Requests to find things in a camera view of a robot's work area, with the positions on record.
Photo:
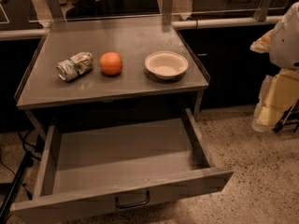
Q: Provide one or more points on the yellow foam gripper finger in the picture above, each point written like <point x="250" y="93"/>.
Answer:
<point x="277" y="95"/>

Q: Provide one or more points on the orange fruit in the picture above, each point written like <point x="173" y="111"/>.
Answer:
<point x="111" y="63"/>

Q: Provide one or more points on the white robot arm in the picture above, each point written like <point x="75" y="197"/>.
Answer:
<point x="282" y="42"/>

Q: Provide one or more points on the grey open top drawer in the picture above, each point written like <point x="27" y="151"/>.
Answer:
<point x="81" y="173"/>

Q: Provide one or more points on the white paper bowl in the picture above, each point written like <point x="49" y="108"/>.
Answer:
<point x="166" y="64"/>

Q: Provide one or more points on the grey metal cabinet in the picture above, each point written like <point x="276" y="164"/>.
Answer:
<point x="133" y="38"/>

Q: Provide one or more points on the crushed soda can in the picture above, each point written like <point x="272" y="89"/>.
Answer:
<point x="75" y="66"/>

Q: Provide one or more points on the seated person in dark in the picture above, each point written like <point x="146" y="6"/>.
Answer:
<point x="82" y="9"/>

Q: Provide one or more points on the black tripod leg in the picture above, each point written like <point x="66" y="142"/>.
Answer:
<point x="13" y="187"/>

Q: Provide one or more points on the wheeled cart frame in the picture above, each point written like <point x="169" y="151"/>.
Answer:
<point x="290" y="117"/>

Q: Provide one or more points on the white counter rail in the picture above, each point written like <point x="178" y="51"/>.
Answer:
<point x="219" y="23"/>

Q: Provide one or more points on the black drawer handle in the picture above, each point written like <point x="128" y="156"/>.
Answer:
<point x="132" y="199"/>

